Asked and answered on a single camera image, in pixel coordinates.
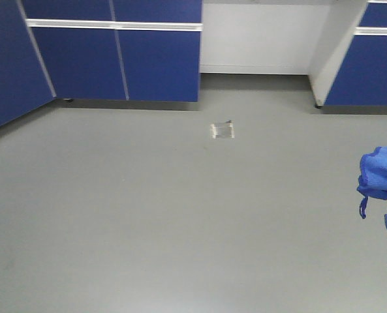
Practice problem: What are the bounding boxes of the blue corner cabinet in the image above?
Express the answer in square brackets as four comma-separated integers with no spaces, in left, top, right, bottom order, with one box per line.
[0,1,56,127]

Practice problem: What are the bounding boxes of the right blue cabinet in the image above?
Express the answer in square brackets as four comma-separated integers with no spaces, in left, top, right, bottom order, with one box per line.
[309,1,387,108]

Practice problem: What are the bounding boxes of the silver floor plate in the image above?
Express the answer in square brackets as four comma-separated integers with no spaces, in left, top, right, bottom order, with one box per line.
[210,120,235,139]

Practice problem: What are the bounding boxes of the blue microfiber cloth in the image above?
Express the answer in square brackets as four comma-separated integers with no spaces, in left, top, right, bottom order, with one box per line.
[357,146,387,230]

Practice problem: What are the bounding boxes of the left blue cabinet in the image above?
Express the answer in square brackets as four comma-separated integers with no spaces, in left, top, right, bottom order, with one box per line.
[20,1,203,102]

